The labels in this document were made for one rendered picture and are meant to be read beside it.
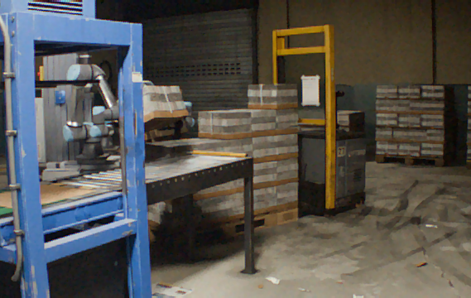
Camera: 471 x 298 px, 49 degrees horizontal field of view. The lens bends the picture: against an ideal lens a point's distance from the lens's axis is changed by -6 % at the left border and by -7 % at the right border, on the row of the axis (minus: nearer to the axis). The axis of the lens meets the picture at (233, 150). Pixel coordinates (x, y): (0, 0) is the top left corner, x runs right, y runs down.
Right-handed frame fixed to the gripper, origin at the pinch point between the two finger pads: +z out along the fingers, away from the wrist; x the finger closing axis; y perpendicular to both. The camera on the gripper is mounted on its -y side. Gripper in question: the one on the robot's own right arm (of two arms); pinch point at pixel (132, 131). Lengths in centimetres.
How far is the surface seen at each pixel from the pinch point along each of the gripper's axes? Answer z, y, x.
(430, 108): 603, -34, -71
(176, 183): -40, -46, -54
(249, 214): 41, -78, -40
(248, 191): 41, -63, -45
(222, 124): 113, -3, 2
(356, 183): 260, -91, -36
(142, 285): -95, -88, -59
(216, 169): 0, -44, -54
